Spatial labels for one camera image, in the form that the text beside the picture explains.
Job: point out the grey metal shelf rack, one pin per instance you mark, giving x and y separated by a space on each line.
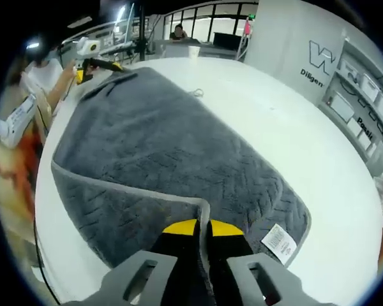
364 95

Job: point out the black pole stand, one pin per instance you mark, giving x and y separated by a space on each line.
142 32

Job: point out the grey counter desk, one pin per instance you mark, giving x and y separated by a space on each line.
178 49

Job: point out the small grey loop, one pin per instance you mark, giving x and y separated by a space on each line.
198 92

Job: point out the grey towel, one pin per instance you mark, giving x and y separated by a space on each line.
153 143

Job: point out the black monitor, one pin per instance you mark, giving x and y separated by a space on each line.
227 39

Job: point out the white paper cup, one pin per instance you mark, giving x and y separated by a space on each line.
194 52

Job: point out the white chest-worn device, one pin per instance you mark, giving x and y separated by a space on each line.
16 122

